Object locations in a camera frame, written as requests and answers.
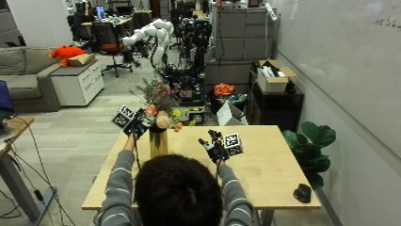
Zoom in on whiteboard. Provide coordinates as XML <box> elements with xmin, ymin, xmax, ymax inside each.
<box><xmin>274</xmin><ymin>0</ymin><xmax>401</xmax><ymax>159</ymax></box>

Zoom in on green leafy potted plant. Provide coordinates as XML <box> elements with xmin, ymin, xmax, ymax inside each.
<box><xmin>281</xmin><ymin>121</ymin><xmax>337</xmax><ymax>191</ymax></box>

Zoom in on person's left hand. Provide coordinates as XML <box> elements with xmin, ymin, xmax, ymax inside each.
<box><xmin>121</xmin><ymin>107</ymin><xmax>150</xmax><ymax>137</ymax></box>

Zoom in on black left glove cable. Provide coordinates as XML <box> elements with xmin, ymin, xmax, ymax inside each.
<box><xmin>131</xmin><ymin>133</ymin><xmax>142</xmax><ymax>172</ymax></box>

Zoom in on white drawer cabinet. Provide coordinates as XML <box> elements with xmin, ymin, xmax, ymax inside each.
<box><xmin>49</xmin><ymin>59</ymin><xmax>105</xmax><ymax>107</ymax></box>

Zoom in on black shelf cabinet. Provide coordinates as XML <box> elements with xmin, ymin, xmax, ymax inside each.
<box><xmin>245</xmin><ymin>70</ymin><xmax>306</xmax><ymax>133</ymax></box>

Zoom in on white humanoid robot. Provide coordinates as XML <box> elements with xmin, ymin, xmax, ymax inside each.
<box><xmin>121</xmin><ymin>18</ymin><xmax>175</xmax><ymax>70</ymax></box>

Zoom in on open white cardboard box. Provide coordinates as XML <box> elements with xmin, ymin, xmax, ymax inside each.
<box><xmin>254</xmin><ymin>59</ymin><xmax>298</xmax><ymax>94</ymax></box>

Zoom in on the person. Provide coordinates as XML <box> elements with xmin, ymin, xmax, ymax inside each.
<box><xmin>97</xmin><ymin>153</ymin><xmax>254</xmax><ymax>226</ymax></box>

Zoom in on white marker cube glove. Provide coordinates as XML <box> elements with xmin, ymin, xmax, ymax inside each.
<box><xmin>110</xmin><ymin>104</ymin><xmax>137</xmax><ymax>128</ymax></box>
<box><xmin>221</xmin><ymin>133</ymin><xmax>245</xmax><ymax>156</ymax></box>

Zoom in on person's right hand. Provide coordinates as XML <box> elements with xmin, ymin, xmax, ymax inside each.
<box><xmin>197</xmin><ymin>129</ymin><xmax>231</xmax><ymax>165</ymax></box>

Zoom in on white marker cube right glove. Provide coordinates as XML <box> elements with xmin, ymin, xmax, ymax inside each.
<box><xmin>221</xmin><ymin>133</ymin><xmax>245</xmax><ymax>156</ymax></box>

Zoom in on black computer mouse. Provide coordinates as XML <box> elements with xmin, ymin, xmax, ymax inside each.
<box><xmin>291</xmin><ymin>183</ymin><xmax>313</xmax><ymax>204</ymax></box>

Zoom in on orange cloth bundle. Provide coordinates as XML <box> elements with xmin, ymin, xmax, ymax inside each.
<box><xmin>213</xmin><ymin>82</ymin><xmax>237</xmax><ymax>98</ymax></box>

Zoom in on grey filing cabinets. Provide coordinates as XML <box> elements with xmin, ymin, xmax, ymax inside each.
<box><xmin>202</xmin><ymin>8</ymin><xmax>281</xmax><ymax>85</ymax></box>

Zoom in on brown paper bag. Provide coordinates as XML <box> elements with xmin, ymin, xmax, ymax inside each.
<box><xmin>68</xmin><ymin>53</ymin><xmax>96</xmax><ymax>68</ymax></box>

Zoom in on laptop with blue screen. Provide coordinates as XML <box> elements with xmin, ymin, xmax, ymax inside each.
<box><xmin>0</xmin><ymin>80</ymin><xmax>17</xmax><ymax>123</ymax></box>

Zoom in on black office chair red seat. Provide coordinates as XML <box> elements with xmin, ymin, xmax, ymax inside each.
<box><xmin>92</xmin><ymin>22</ymin><xmax>135</xmax><ymax>78</ymax></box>

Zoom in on black cables under side desk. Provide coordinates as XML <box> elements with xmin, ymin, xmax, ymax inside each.
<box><xmin>0</xmin><ymin>117</ymin><xmax>78</xmax><ymax>226</ymax></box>

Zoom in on wooden side desk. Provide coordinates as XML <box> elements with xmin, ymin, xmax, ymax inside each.
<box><xmin>0</xmin><ymin>116</ymin><xmax>57</xmax><ymax>222</ymax></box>

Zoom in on black equipment rack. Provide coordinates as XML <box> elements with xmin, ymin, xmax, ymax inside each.
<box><xmin>163</xmin><ymin>18</ymin><xmax>213</xmax><ymax>105</ymax></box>

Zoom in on gold vase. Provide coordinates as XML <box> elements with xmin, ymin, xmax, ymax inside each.
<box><xmin>147</xmin><ymin>125</ymin><xmax>170</xmax><ymax>159</ymax></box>

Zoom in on white marker cube left glove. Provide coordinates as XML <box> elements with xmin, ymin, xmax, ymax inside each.
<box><xmin>110</xmin><ymin>104</ymin><xmax>137</xmax><ymax>128</ymax></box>

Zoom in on mixed flower bouquet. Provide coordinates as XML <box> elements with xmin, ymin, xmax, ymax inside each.
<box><xmin>129</xmin><ymin>78</ymin><xmax>197</xmax><ymax>134</ymax></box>

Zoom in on grey sofa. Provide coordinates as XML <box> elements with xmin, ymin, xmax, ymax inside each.
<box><xmin>0</xmin><ymin>46</ymin><xmax>64</xmax><ymax>113</ymax></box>

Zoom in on orange plush toy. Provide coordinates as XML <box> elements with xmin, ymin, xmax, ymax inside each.
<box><xmin>48</xmin><ymin>45</ymin><xmax>88</xmax><ymax>68</ymax></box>

